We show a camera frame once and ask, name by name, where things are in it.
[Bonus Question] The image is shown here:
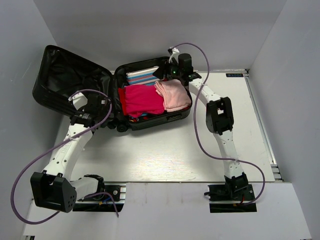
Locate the black hard-shell suitcase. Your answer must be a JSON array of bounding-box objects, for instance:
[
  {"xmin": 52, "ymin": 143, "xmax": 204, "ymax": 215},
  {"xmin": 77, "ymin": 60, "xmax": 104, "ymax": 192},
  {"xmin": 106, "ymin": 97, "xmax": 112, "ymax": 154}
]
[{"xmin": 32, "ymin": 45, "xmax": 192, "ymax": 133}]

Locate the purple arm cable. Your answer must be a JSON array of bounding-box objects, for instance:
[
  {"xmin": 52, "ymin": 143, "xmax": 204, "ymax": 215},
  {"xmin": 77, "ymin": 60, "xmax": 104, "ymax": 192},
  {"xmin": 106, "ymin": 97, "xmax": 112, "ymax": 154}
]
[
  {"xmin": 169, "ymin": 42, "xmax": 267, "ymax": 206},
  {"xmin": 11, "ymin": 89, "xmax": 120, "ymax": 225}
]

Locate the magenta garment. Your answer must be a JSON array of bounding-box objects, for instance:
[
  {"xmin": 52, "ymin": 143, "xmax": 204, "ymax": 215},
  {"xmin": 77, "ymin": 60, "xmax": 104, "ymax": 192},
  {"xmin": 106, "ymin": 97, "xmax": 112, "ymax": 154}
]
[{"xmin": 123, "ymin": 85, "xmax": 165, "ymax": 118}]

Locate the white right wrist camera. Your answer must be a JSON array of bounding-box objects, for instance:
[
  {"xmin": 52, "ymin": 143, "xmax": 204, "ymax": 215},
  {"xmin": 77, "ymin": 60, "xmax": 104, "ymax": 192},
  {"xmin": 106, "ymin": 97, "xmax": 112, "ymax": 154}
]
[{"xmin": 167, "ymin": 47, "xmax": 180, "ymax": 63}]

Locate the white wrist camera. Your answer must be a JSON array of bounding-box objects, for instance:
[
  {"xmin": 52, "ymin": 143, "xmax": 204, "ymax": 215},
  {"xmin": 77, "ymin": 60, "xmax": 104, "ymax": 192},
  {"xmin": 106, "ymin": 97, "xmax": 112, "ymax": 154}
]
[
  {"xmin": 167, "ymin": 47, "xmax": 180, "ymax": 63},
  {"xmin": 68, "ymin": 92, "xmax": 88, "ymax": 110}
]

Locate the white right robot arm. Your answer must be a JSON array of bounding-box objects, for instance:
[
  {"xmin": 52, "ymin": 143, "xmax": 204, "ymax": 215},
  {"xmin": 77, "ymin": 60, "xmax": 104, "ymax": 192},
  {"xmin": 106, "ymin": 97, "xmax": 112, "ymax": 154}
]
[{"xmin": 153, "ymin": 48, "xmax": 249, "ymax": 200}]

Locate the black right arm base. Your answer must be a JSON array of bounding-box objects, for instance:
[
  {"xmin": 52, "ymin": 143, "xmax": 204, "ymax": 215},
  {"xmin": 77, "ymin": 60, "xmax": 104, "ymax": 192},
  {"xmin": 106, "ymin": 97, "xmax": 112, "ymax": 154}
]
[{"xmin": 203, "ymin": 184, "xmax": 257, "ymax": 214}]

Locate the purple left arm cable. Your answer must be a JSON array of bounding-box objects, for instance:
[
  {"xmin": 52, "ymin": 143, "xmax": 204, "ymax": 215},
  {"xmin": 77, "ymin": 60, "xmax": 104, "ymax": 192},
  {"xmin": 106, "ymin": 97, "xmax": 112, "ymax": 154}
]
[{"xmin": 11, "ymin": 89, "xmax": 120, "ymax": 225}]

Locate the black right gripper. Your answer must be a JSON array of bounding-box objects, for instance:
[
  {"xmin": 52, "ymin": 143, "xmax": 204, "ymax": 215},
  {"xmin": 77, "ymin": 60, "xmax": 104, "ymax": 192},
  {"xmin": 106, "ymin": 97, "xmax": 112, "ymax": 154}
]
[{"xmin": 153, "ymin": 57, "xmax": 184, "ymax": 80}]

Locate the first aid tin box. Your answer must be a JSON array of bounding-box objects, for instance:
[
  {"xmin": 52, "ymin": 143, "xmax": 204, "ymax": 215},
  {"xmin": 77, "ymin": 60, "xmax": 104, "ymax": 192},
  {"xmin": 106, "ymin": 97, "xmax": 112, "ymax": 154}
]
[{"xmin": 126, "ymin": 66, "xmax": 160, "ymax": 85}]

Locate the pink towel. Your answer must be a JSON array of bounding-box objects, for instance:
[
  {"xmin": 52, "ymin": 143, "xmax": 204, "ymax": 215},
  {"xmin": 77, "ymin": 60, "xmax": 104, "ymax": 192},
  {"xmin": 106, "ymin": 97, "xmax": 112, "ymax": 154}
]
[{"xmin": 154, "ymin": 79, "xmax": 192, "ymax": 113}]

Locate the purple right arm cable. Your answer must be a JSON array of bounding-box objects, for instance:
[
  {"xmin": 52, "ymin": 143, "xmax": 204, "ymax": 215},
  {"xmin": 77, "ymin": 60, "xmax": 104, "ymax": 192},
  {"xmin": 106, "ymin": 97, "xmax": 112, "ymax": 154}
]
[{"xmin": 169, "ymin": 42, "xmax": 267, "ymax": 206}]

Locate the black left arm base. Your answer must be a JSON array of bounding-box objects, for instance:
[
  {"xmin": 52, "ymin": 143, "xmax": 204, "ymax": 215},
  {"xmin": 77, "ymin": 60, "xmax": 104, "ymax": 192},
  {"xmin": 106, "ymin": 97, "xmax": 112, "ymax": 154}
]
[{"xmin": 72, "ymin": 182, "xmax": 126, "ymax": 213}]

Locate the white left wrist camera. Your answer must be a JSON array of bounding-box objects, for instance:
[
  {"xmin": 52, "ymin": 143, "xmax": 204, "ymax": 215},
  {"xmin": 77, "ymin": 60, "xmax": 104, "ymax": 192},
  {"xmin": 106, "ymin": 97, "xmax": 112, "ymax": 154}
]
[{"xmin": 68, "ymin": 92, "xmax": 88, "ymax": 110}]

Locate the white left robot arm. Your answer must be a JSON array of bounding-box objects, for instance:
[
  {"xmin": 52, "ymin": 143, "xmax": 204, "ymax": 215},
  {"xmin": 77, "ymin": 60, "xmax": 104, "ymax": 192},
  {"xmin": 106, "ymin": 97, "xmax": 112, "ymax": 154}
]
[{"xmin": 30, "ymin": 89, "xmax": 112, "ymax": 213}]

